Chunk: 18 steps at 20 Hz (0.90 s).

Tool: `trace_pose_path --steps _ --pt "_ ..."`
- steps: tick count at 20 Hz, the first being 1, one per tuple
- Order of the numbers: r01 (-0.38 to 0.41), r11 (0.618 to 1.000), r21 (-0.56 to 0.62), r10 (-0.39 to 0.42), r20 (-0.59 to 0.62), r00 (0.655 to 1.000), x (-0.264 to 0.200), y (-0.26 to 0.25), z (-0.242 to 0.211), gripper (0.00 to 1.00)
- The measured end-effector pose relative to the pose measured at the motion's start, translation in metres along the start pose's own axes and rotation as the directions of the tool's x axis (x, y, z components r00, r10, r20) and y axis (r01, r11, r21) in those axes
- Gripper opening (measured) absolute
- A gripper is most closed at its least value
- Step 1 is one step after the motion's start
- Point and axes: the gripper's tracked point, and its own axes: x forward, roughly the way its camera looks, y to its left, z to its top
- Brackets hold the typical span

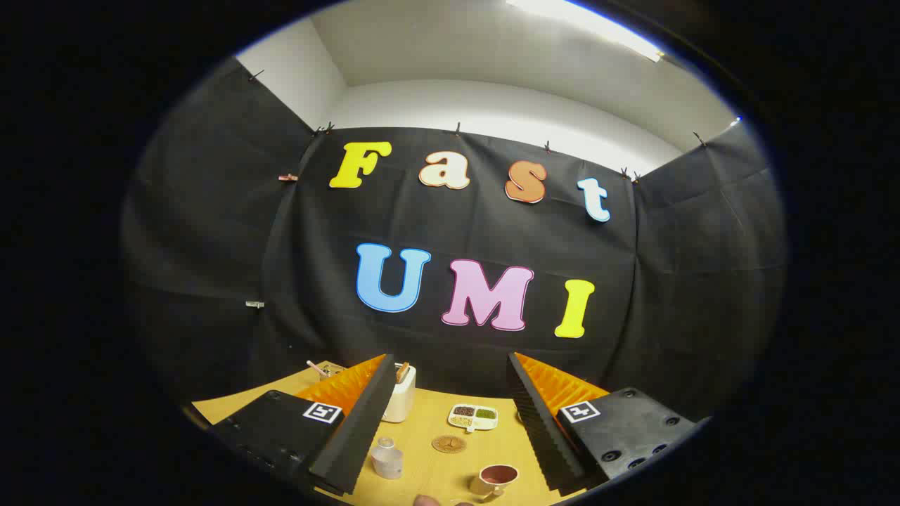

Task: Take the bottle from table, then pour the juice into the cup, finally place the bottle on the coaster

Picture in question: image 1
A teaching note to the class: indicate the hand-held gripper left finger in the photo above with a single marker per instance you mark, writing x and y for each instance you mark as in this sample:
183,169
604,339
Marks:
362,429

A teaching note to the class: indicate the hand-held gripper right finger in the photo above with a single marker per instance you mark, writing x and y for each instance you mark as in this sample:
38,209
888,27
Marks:
538,429

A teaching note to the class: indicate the clear juice bottle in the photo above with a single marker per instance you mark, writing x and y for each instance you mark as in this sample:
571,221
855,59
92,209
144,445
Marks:
387,460

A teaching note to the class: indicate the round wooden coaster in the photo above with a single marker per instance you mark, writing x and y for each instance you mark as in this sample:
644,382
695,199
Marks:
448,444

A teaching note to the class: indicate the white toaster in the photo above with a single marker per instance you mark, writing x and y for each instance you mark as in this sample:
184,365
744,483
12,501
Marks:
399,404

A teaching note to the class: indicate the white divided dish of beans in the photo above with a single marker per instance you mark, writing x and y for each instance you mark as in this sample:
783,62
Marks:
472,417

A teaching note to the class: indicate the large toast slice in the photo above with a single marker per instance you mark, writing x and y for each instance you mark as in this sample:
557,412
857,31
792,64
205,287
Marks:
402,372

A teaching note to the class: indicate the wooden table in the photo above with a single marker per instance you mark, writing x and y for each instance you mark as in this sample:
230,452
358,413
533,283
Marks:
429,474

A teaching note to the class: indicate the black backdrop cloth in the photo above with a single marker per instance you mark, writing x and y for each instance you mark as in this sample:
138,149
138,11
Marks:
450,232

